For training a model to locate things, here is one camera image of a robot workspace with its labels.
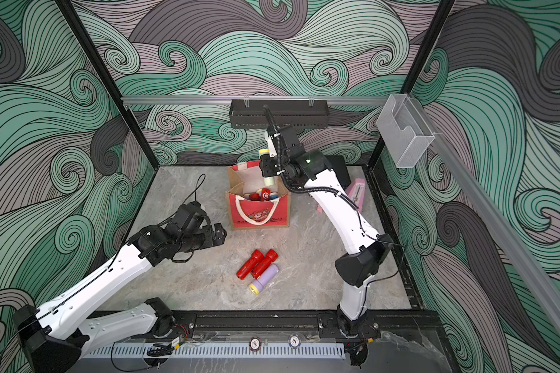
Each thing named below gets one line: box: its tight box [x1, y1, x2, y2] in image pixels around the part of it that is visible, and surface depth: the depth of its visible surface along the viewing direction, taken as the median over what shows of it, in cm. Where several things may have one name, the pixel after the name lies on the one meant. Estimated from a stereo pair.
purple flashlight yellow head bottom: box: [248, 263, 280, 296], surface depth 83 cm
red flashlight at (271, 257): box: [251, 249, 279, 280], surface depth 87 cm
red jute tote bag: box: [225, 160, 291, 231], surface depth 87 cm
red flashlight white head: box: [261, 188, 272, 202], surface depth 97 cm
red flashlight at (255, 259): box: [236, 249, 264, 281], surface depth 85 cm
